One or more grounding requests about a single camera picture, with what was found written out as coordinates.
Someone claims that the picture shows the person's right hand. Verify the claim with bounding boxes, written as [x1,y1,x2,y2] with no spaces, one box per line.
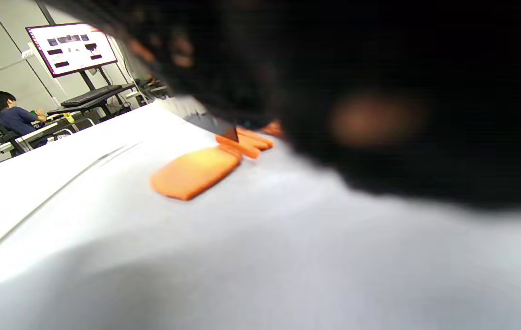
[40,0,521,211]

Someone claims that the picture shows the pile of orange plasticine granules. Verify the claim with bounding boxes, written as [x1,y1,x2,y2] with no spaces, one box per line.
[215,120,286,160]

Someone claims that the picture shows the black kitchen knife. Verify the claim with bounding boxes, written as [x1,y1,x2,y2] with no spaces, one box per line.
[155,95,241,143]

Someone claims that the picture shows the orange plasticine disc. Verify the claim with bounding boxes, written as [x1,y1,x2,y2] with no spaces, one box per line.
[150,146,243,201]

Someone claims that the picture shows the blue grey cutting board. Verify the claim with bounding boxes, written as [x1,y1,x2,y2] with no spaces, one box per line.
[0,99,521,330]

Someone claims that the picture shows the black keyboard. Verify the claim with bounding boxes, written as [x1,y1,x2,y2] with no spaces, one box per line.
[61,85,123,108]

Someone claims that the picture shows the black monitor stand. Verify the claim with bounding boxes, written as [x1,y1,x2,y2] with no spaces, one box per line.
[36,0,135,121]

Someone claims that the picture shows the large white screen monitor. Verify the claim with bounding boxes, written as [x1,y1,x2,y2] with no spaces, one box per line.
[26,23,119,78]

